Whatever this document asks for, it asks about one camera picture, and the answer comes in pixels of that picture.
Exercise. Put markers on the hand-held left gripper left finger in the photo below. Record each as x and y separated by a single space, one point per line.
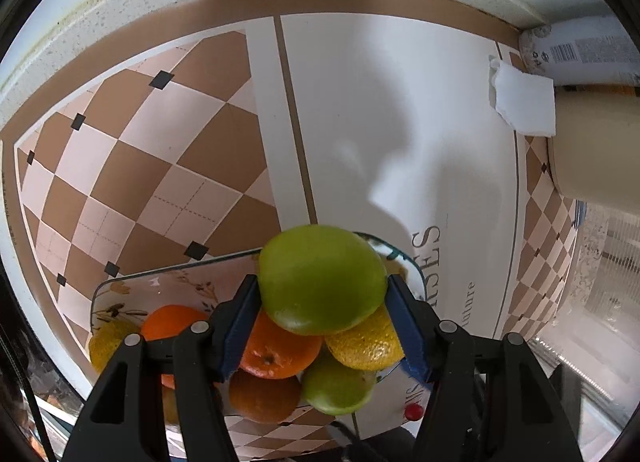
239 337

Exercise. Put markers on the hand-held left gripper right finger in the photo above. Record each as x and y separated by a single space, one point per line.
407 337

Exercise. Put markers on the orange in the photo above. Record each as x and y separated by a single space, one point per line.
167 322
280 352

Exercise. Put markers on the yellow citrus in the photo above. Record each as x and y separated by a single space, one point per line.
365 347

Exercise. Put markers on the reddish brown round fruit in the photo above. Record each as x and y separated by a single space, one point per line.
262 399

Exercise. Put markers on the floral oval plate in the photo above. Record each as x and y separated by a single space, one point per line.
175 287

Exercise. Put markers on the green apple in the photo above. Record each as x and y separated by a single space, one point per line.
335 387
322 282

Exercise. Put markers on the dark brown round fruit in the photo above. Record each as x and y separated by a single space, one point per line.
170 406

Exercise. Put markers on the yellow lemon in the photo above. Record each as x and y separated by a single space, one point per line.
107 347

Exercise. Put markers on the small red cherry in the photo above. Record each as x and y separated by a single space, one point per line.
413 412

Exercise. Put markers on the blue smartphone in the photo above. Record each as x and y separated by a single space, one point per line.
580 217

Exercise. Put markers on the checkered brown table mat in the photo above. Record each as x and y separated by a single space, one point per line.
150 142

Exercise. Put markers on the white paper tissue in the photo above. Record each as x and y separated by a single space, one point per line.
525 102

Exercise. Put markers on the cream utensil holder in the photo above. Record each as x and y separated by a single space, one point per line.
595 152

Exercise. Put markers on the white labelled package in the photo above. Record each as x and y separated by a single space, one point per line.
575 47

